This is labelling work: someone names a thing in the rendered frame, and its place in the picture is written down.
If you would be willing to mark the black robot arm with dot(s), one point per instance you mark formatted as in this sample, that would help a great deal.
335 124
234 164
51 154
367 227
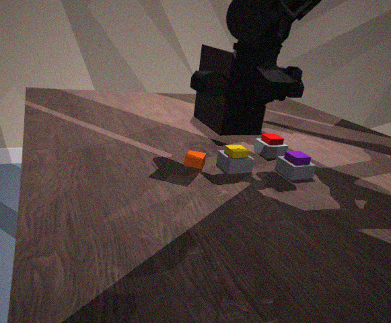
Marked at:
270 20

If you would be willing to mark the red button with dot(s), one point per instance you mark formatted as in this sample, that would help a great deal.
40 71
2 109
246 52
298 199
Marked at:
270 146

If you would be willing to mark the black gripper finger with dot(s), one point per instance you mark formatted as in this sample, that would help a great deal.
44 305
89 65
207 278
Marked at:
237 109
251 109

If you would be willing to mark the orange block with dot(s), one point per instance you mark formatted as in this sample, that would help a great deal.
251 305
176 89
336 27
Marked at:
195 159

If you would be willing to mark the purple button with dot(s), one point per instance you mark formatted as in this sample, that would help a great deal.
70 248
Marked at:
295 165

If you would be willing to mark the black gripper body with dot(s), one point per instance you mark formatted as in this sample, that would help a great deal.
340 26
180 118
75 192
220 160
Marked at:
211 83

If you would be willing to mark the yellow button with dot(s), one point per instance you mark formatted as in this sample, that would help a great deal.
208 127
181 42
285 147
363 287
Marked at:
235 159

